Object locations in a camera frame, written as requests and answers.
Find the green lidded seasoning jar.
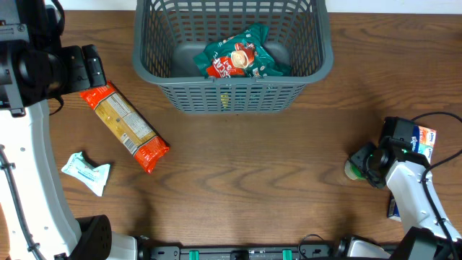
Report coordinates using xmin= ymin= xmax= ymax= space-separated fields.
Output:
xmin=344 ymin=160 xmax=365 ymax=181

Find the grey plastic lattice basket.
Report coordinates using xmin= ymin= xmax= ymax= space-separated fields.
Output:
xmin=133 ymin=0 xmax=334 ymax=113

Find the green Nescafe coffee bag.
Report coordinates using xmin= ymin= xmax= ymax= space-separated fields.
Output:
xmin=193 ymin=23 xmax=291 ymax=78

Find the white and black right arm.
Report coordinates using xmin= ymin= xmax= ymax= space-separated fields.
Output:
xmin=334 ymin=117 xmax=461 ymax=259

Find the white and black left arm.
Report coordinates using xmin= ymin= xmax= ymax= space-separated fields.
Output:
xmin=1 ymin=0 xmax=139 ymax=259

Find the multicolour tissue pack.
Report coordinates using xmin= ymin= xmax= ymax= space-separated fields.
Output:
xmin=387 ymin=125 xmax=437 ymax=222

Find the orange spaghetti packet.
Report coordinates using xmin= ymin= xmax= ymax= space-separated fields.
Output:
xmin=80 ymin=82 xmax=169 ymax=173

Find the small teal white sachet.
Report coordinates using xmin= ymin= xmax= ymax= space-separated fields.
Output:
xmin=61 ymin=152 xmax=110 ymax=196

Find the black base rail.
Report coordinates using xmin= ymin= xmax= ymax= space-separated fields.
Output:
xmin=138 ymin=243 xmax=336 ymax=260

